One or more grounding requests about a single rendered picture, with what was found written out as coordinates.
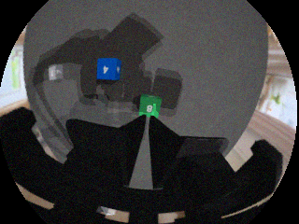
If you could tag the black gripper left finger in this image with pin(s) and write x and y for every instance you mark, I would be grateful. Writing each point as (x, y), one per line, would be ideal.
(122, 142)

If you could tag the green block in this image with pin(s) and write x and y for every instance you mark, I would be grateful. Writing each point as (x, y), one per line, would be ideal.
(150, 105)

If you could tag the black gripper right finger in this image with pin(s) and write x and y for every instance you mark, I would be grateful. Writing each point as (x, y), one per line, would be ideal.
(166, 150)

